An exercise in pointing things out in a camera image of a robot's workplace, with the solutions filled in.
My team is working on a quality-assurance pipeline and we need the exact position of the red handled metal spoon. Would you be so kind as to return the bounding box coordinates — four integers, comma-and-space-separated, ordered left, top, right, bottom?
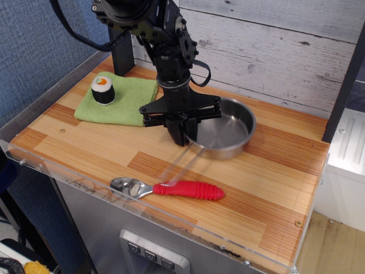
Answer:
110, 178, 225, 200

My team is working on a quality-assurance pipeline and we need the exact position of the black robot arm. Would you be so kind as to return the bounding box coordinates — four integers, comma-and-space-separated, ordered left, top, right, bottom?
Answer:
92, 1, 221, 146

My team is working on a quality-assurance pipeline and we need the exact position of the dark vertical post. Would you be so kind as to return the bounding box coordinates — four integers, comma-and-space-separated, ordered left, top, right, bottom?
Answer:
322, 26, 364, 143
111, 33, 135, 76

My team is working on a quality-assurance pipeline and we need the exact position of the stainless steel cabinet front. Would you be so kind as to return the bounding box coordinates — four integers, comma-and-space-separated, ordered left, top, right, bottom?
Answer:
57, 181, 256, 273

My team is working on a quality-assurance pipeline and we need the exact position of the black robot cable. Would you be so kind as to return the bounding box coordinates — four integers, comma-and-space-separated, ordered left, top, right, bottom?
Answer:
48, 0, 212, 88

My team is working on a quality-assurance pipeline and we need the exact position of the white aluminium frame block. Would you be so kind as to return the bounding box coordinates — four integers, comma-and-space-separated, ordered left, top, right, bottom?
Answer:
314, 108, 364, 231

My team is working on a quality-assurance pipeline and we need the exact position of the toy sushi roll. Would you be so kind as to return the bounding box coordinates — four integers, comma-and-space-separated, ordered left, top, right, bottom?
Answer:
91, 76, 115, 106

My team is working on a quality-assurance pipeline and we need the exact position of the dark left vertical post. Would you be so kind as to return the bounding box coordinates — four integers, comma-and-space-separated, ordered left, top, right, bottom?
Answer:
111, 33, 135, 76

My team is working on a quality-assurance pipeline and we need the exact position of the silver button control panel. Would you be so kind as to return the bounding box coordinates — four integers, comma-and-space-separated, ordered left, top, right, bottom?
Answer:
119, 229, 190, 273

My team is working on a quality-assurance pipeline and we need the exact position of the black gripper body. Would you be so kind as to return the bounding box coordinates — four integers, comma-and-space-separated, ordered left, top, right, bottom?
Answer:
139, 81, 221, 127

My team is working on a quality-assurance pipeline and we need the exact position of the clear acrylic front guard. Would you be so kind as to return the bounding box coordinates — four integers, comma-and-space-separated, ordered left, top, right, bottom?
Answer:
2, 132, 329, 273

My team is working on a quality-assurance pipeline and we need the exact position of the stainless steel pan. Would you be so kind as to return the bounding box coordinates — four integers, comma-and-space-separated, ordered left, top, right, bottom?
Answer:
159, 96, 257, 189

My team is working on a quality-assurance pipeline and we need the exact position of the yellow object bottom left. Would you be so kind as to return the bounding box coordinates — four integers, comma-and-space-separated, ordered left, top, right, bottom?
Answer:
23, 261, 51, 274

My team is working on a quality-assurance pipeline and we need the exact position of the dark right vertical post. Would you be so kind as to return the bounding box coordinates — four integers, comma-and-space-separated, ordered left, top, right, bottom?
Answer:
322, 26, 364, 143

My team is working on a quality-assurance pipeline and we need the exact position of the green folded cloth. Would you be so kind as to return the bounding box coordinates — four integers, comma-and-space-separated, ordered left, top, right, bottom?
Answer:
74, 72, 157, 126

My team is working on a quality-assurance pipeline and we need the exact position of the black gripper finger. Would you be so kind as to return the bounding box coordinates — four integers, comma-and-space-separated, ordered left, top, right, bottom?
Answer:
184, 118, 199, 140
166, 120, 185, 147

